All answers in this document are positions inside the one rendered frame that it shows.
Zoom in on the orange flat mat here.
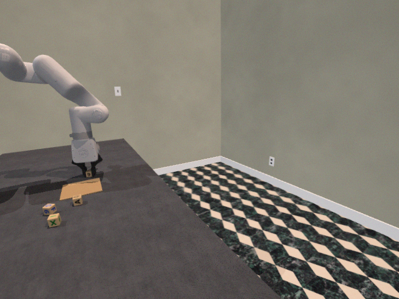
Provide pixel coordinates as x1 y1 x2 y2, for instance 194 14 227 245
60 178 102 201

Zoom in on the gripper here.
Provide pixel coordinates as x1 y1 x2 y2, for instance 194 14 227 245
72 137 103 178

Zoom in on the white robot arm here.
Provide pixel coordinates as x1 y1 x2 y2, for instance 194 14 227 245
0 44 109 140

